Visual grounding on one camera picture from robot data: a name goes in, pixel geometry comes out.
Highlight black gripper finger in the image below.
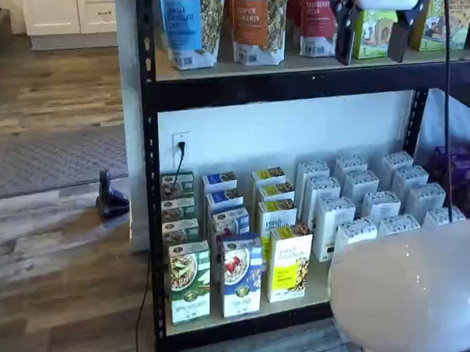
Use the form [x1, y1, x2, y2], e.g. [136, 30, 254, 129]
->
[386, 0, 430, 65]
[326, 0, 364, 66]

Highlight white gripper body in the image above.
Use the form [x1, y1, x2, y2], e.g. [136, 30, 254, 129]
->
[356, 0, 420, 12]

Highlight blue and white oatmeal box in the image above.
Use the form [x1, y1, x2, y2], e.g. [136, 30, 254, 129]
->
[208, 205, 252, 286]
[218, 232, 265, 320]

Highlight green apple pie box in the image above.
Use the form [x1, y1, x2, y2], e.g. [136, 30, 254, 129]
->
[350, 6, 400, 61]

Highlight green peanut butter box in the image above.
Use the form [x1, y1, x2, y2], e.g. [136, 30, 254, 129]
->
[408, 0, 470, 54]

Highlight particleboard shelf board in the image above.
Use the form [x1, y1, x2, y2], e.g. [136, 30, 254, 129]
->
[163, 273, 335, 343]
[153, 36, 470, 93]

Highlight purple snack box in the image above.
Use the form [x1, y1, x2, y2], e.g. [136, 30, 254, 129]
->
[449, 159, 470, 193]
[427, 146, 470, 184]

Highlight white granola box yellow label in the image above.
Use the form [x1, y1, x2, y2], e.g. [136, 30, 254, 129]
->
[251, 167, 287, 195]
[267, 222, 314, 306]
[255, 198, 299, 264]
[255, 181, 296, 205]

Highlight white granola box blue label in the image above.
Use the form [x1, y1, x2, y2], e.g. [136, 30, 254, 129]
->
[205, 187, 245, 218]
[201, 170, 239, 196]

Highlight black metal shelf rack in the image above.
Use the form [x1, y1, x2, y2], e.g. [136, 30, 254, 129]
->
[122, 0, 470, 352]

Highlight green oatmeal box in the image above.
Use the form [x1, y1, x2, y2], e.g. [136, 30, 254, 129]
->
[159, 196, 198, 224]
[158, 170, 197, 202]
[165, 238, 214, 327]
[161, 217, 201, 248]

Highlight red granola pouch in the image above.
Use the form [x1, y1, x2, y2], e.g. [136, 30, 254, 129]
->
[284, 0, 340, 59]

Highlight orange granola pouch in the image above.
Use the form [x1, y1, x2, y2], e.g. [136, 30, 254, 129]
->
[225, 0, 292, 66]

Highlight white plastic sheet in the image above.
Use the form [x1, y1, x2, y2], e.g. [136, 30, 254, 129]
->
[419, 87, 470, 158]

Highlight white carton with dotted top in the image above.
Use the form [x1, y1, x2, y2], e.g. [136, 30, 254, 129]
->
[377, 213, 422, 239]
[302, 174, 343, 228]
[391, 164, 430, 204]
[380, 150, 414, 180]
[405, 181, 447, 226]
[333, 217, 380, 264]
[295, 159, 331, 212]
[312, 195, 357, 264]
[423, 205, 467, 229]
[360, 190, 402, 226]
[334, 154, 369, 178]
[341, 169, 380, 208]

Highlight blue granola pouch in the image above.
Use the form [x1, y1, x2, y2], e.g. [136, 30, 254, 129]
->
[155, 0, 226, 72]

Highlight dark blue seal figurine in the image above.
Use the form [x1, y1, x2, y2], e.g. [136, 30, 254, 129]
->
[95, 170, 131, 221]

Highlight white cabinet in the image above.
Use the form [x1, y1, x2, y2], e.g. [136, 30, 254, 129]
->
[17, 0, 120, 56]

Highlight grey door mat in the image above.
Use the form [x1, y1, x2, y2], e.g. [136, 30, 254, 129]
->
[0, 120, 132, 206]

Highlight white wall outlet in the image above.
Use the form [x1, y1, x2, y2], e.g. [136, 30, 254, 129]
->
[171, 130, 191, 166]

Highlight black plug with cord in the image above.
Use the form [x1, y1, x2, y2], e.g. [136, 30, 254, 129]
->
[171, 140, 188, 191]

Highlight thin black floor cable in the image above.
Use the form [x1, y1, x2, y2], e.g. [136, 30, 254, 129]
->
[134, 253, 153, 352]

